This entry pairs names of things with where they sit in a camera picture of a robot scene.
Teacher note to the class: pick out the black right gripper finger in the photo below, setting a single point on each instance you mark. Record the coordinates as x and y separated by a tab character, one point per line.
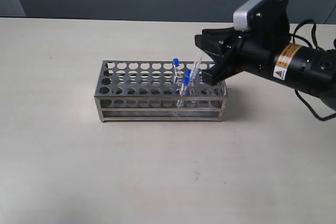
223	66
215	42

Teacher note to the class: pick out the blue capped tube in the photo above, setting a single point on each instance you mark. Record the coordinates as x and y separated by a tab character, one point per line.
189	77
177	72
182	91
194	72

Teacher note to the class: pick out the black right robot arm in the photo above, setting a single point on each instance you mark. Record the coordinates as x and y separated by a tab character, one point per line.
310	70

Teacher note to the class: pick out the stainless steel test tube rack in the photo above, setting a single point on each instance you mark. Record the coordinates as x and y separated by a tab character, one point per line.
150	91

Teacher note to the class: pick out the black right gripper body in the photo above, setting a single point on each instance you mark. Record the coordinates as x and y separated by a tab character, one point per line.
258	49

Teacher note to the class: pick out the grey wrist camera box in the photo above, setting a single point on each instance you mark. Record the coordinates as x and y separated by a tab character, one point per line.
243	13

